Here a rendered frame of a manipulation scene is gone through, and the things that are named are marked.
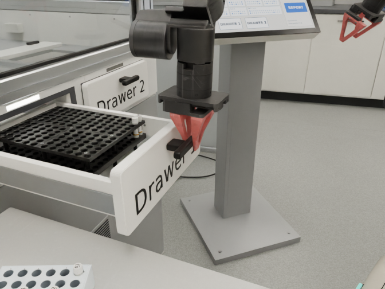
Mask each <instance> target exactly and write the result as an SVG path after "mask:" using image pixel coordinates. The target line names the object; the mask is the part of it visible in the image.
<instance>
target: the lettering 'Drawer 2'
mask: <svg viewBox="0 0 385 289"><path fill-rule="evenodd" d="M141 82H143V85H144V81H143V80H141V81H140V83H141ZM135 88H136V86H135V87H133V96H135ZM142 89H143V86H142ZM142 89H141V91H140V93H141V92H143V91H144V90H142ZM129 91H131V89H129V90H128V92H129ZM128 92H127V98H128V99H131V98H132V96H131V97H128V95H130V94H131V93H132V91H131V93H129V94H128ZM118 96H119V100H120V104H121V103H122V96H123V93H122V94H121V99H120V95H118ZM113 99H116V100H115V101H114V102H116V105H115V106H113V104H114V102H113V103H112V107H113V108H115V107H116V106H117V98H116V97H113V98H112V100H113ZM123 100H124V102H125V93H124V96H123ZM109 101H111V100H110V99H109ZM109 101H107V104H108V110H109ZM101 102H103V103H104V109H105V102H104V101H103V100H101V101H99V102H97V106H98V108H99V103H101Z"/></svg>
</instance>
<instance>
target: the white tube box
mask: <svg viewBox="0 0 385 289"><path fill-rule="evenodd" d="M73 266H74V265H14V266H2V267H1V269H0V289H20V288H21V287H24V286H26V287H28V289H50V288H51V287H53V286H57V287H59V289H94V286H95V280H94V276H93V269H92V265H91V264H90V265H89V264H82V267H83V274H82V275H80V276H75V274H74V272H73Z"/></svg>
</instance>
